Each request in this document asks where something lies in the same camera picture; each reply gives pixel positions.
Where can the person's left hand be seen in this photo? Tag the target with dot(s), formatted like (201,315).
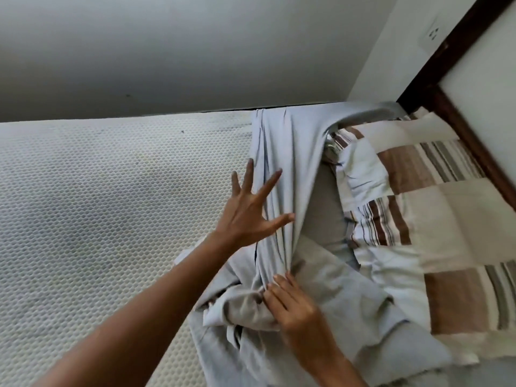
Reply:
(246,217)

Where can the person's right hand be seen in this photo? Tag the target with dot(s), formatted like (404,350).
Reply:
(302,322)

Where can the light blue bed sheet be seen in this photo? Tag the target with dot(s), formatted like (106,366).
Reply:
(282,149)

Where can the white textured mattress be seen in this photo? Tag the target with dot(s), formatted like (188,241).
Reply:
(80,217)

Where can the brown striped patchwork blanket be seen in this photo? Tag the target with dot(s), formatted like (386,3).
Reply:
(455,221)

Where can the dark wooden bed frame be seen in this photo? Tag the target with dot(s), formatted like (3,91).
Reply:
(451,50)

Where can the person's left forearm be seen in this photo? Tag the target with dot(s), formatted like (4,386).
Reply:
(133,330)

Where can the white wall socket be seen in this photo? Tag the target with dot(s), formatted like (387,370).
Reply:
(433,34)

